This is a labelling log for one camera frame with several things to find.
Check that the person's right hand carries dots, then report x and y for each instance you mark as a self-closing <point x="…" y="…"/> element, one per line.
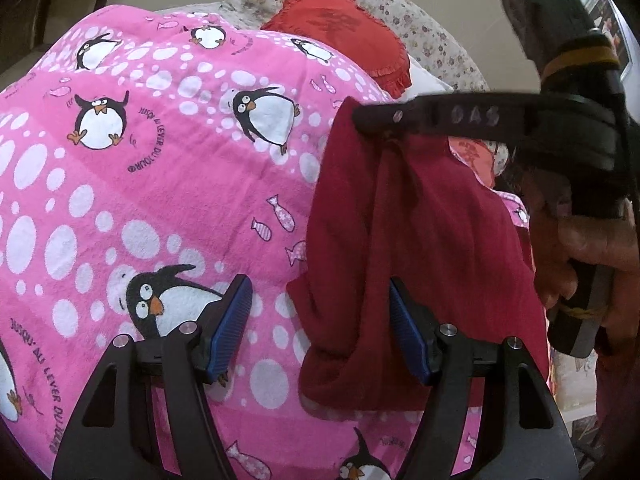
<point x="600" y="240"/>

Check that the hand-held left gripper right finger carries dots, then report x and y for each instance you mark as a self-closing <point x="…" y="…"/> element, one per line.
<point x="407" y="331"/>

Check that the pink penguin print blanket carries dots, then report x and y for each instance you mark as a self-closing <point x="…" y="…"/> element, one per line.
<point x="150" y="185"/>

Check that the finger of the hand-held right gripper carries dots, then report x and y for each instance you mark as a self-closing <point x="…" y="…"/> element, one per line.
<point x="450" y="116"/>

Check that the large red heart cushion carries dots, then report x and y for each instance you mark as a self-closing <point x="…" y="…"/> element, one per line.
<point x="340" y="25"/>

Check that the person's right forearm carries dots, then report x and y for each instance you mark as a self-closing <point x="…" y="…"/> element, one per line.
<point x="620" y="370"/>

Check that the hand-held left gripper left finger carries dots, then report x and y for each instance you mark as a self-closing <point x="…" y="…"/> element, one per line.
<point x="230" y="321"/>

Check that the large floral pillow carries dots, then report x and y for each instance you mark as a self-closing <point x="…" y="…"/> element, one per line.
<point x="430" y="35"/>

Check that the white pillow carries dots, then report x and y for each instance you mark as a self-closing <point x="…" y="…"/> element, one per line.
<point x="425" y="85"/>

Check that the floral bed sheet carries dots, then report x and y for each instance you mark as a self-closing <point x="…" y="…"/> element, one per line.
<point x="200" y="6"/>

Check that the dark red sweater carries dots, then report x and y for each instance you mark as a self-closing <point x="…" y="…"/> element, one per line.
<point x="450" y="240"/>

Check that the small red heart cushion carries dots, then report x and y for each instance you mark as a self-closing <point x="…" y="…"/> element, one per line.
<point x="472" y="160"/>

